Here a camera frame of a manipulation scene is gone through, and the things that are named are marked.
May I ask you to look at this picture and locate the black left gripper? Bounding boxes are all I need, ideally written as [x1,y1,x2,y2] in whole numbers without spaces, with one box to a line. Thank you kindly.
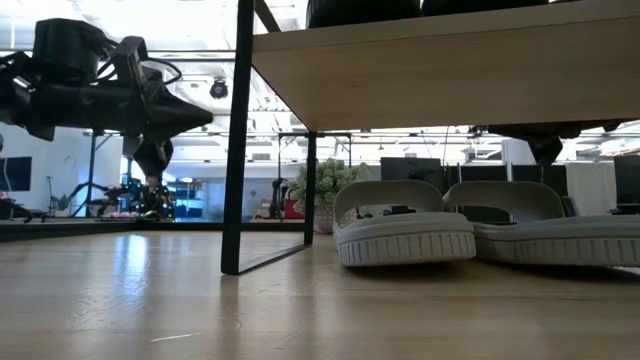
[99,82,214,176]

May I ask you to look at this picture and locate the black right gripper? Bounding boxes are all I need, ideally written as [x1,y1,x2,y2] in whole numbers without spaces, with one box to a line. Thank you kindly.
[487,119,624,166]

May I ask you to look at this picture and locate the grey rubber slide sandal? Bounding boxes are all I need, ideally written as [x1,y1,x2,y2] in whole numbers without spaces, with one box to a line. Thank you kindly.
[331,178,478,268]
[441,179,640,269]

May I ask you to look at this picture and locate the wooden shelf with black legs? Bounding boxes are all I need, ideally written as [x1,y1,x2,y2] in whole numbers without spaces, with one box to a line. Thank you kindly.
[220,0,640,276]

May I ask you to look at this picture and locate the black rubber slide sandal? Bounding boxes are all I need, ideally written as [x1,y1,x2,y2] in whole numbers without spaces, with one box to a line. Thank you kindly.
[305,0,423,30]
[421,0,552,18]

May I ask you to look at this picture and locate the black partition panel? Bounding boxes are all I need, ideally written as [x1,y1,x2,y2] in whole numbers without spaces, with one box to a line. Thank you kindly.
[511,164,570,201]
[458,164,510,185]

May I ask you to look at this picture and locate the person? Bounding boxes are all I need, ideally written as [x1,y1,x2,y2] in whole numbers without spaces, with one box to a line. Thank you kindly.
[140,174,167,217]

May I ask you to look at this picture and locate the grey office chair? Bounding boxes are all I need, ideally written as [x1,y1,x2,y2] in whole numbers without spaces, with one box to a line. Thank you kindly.
[561,194,582,219]

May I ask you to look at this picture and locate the black desk monitor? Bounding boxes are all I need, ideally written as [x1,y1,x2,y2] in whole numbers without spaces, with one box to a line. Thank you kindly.
[379,156,445,184]

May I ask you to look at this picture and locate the red bin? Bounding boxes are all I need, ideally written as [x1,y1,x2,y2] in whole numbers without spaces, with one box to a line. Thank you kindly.
[283,198,306,220]

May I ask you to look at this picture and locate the green potted plant white pot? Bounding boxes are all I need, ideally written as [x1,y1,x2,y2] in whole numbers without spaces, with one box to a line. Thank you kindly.
[288,157,362,235]

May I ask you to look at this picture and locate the black ceiling camera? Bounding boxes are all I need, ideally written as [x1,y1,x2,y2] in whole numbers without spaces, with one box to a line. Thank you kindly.
[209,76,230,101]

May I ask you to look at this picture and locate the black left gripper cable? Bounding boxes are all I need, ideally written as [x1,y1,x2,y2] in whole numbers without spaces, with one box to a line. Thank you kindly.
[97,42,183,87]

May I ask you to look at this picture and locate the black background rig frame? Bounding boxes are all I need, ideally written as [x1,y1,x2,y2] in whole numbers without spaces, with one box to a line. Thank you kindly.
[82,128,169,217]
[277,130,354,169]

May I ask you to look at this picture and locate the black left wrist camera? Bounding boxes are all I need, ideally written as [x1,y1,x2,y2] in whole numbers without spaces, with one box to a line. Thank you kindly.
[110,34,151,89]

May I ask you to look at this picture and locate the black aluminium table frame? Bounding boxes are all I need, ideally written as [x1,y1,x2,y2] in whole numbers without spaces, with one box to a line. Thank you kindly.
[0,218,307,245]

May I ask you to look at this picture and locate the dark wall monitor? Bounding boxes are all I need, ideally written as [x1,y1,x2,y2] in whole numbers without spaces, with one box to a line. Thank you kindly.
[0,155,34,193]

